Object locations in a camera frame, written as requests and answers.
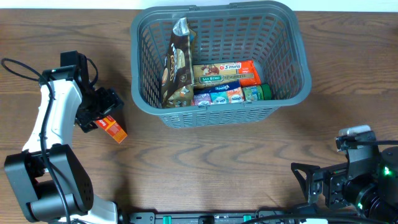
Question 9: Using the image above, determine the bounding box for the orange Redoxon box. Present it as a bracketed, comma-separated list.
[95, 115, 127, 144]

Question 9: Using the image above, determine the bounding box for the Nescafe Gold coffee bag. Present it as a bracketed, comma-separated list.
[161, 17, 196, 108]

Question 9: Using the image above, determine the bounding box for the green lid jar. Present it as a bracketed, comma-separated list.
[243, 84, 272, 101]

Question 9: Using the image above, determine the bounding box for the Kleenex tissue multipack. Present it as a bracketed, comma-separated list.
[192, 81, 244, 106]

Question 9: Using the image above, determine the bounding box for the San Remo spaghetti packet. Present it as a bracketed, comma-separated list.
[193, 60, 262, 90]

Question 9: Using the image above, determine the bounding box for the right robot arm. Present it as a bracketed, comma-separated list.
[291, 146, 397, 223]

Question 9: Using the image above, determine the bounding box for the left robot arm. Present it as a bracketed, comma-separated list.
[4, 65, 124, 223]

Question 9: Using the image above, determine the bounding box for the grey plastic basket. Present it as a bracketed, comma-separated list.
[130, 1, 312, 128]

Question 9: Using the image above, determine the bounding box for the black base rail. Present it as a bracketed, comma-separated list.
[119, 210, 360, 224]

